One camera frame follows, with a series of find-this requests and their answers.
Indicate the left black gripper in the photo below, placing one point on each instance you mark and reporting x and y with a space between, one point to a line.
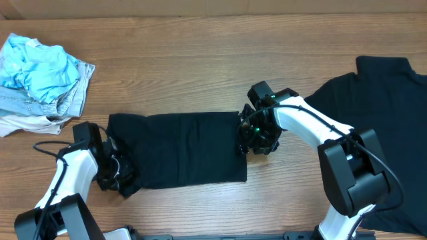
119 171

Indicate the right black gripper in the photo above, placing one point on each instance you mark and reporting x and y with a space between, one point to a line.
247 134

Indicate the black t-shirt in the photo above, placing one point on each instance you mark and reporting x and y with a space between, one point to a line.
178 150

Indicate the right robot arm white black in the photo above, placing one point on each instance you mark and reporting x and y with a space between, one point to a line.
355 178

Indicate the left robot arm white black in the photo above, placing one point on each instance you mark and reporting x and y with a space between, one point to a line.
63 208

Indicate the black clothes pile right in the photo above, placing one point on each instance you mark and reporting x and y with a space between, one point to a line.
388 96

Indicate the folded pale pink garment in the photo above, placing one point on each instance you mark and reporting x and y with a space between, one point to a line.
34 124

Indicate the folded blue denim jeans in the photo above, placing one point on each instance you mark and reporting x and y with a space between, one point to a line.
70 104

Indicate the light blue crumpled shirt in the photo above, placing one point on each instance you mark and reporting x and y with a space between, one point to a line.
44 72

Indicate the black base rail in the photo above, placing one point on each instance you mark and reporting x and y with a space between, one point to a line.
227 236

